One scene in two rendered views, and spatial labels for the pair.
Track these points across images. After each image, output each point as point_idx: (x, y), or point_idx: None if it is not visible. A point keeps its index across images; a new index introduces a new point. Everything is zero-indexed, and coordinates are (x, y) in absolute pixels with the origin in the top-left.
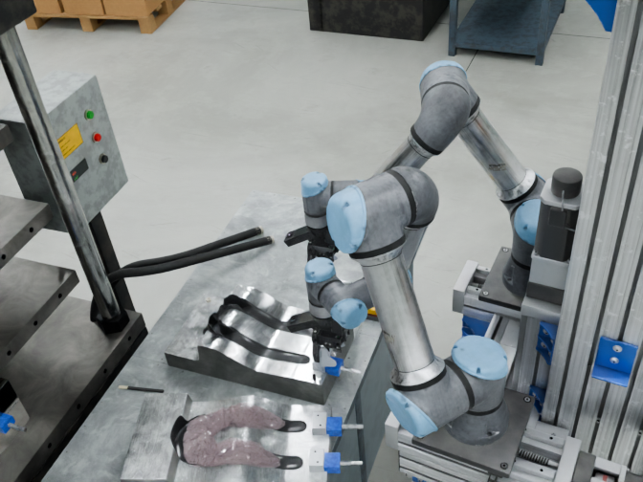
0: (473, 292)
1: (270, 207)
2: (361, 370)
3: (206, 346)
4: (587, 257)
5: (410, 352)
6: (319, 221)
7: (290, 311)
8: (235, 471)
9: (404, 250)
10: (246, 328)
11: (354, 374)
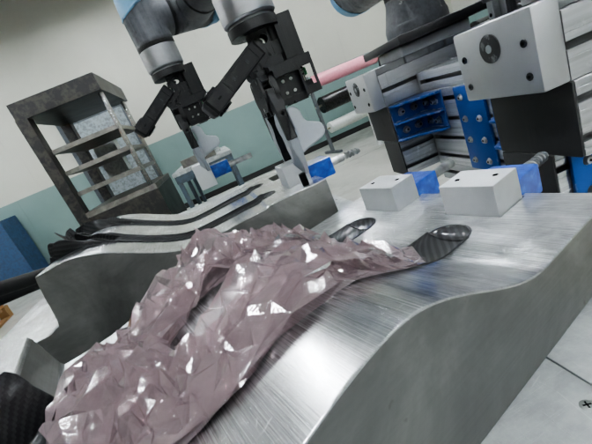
0: (381, 69)
1: None
2: (344, 203)
3: (57, 264)
4: None
5: None
6: (167, 48)
7: (196, 211)
8: (351, 309)
9: None
10: (136, 231)
11: (341, 207)
